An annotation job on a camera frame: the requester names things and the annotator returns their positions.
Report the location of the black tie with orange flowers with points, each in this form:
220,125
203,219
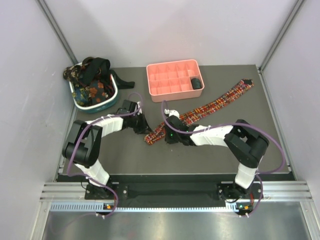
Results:
98,92

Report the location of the plain black tie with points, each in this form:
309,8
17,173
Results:
98,66

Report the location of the teal perforated plastic basket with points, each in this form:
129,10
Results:
101,106

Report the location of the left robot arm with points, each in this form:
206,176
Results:
83,143

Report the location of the red multicolour checked tie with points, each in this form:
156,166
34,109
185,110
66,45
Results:
199,113

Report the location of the dark tie with beige flowers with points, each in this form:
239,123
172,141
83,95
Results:
74,74

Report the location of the pink compartment tray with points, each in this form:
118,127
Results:
171,81

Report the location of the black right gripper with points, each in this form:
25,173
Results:
167,138

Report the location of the rolled dark leaf-pattern tie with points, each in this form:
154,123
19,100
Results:
196,83

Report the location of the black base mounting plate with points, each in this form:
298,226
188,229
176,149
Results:
168,191

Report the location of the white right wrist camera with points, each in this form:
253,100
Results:
171,112

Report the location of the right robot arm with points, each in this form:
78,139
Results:
247,145

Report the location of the aluminium frame rail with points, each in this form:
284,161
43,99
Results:
69,197

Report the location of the blue tie with yellow flowers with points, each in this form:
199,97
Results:
81,97

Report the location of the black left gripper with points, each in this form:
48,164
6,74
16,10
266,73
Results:
144,128

